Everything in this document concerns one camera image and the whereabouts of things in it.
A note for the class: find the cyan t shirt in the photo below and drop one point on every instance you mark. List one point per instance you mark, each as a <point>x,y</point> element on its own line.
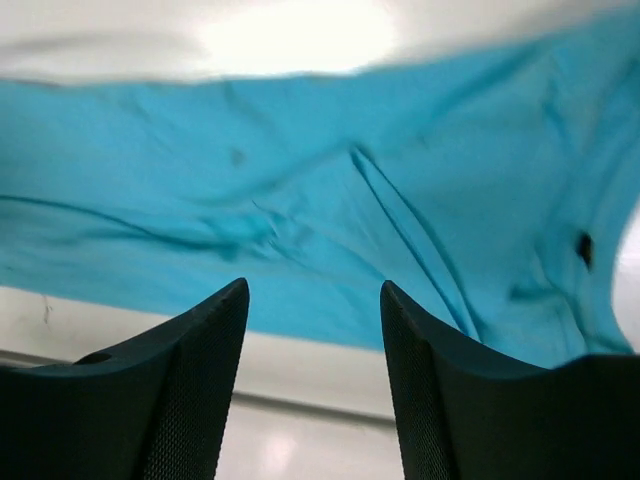
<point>491,187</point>

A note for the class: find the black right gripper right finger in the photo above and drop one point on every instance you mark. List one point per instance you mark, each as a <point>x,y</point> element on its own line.
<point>465,411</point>

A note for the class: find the aluminium table edge rail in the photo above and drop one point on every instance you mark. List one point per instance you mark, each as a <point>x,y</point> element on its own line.
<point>21,360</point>

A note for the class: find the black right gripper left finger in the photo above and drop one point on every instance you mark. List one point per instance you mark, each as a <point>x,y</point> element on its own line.
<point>152,407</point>

